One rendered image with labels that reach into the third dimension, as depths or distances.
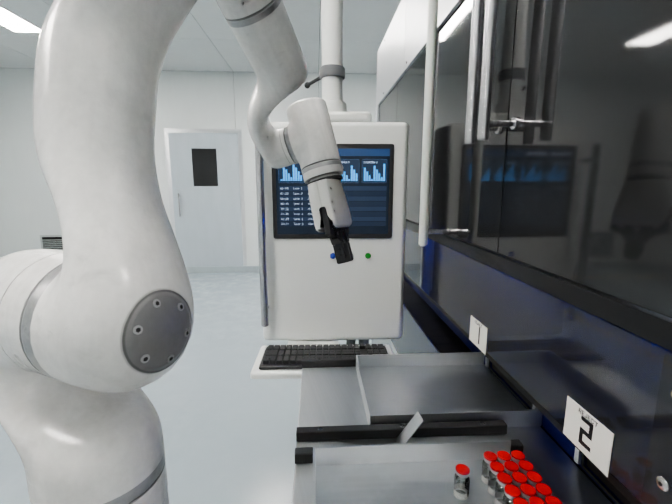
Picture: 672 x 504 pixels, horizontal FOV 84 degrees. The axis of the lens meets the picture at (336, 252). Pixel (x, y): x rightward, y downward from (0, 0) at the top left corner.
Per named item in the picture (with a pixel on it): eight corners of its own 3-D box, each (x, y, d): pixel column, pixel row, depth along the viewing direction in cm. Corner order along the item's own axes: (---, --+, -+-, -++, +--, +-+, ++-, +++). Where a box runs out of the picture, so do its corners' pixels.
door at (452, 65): (430, 227, 122) (439, 32, 112) (499, 253, 76) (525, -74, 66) (429, 227, 122) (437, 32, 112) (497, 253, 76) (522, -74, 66)
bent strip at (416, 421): (417, 439, 70) (418, 410, 69) (422, 450, 67) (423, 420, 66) (342, 442, 69) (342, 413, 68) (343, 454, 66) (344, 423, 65)
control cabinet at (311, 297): (393, 321, 152) (399, 120, 138) (403, 341, 133) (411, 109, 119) (269, 323, 151) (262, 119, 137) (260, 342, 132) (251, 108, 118)
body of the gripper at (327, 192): (318, 183, 83) (330, 232, 83) (296, 179, 74) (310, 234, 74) (348, 173, 80) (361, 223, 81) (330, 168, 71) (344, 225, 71)
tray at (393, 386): (483, 364, 99) (484, 351, 99) (541, 426, 74) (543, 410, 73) (355, 367, 97) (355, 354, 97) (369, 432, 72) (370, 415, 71)
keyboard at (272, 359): (385, 348, 126) (385, 341, 126) (392, 368, 112) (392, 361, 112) (266, 349, 125) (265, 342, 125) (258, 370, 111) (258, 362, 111)
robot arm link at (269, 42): (180, 45, 56) (271, 181, 80) (278, 4, 52) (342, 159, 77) (188, 17, 61) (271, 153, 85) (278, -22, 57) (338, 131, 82)
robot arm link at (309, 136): (292, 170, 74) (336, 156, 72) (275, 105, 74) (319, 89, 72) (304, 175, 82) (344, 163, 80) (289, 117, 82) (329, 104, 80)
